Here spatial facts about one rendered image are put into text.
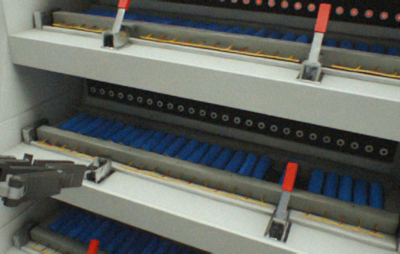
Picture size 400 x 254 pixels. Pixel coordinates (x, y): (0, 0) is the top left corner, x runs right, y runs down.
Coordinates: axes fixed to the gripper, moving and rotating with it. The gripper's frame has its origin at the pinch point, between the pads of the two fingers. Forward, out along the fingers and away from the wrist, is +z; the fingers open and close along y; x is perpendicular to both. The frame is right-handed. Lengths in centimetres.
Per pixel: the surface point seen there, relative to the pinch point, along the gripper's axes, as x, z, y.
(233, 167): 5.3, 15.6, 17.9
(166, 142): 6.5, 17.7, 5.6
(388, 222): 3.6, 12.8, 39.2
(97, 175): 0.0, 7.0, 1.0
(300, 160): 8.6, 20.4, 26.7
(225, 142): 8.7, 20.6, 14.5
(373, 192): 6.5, 17.9, 37.4
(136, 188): -0.6, 9.1, 6.5
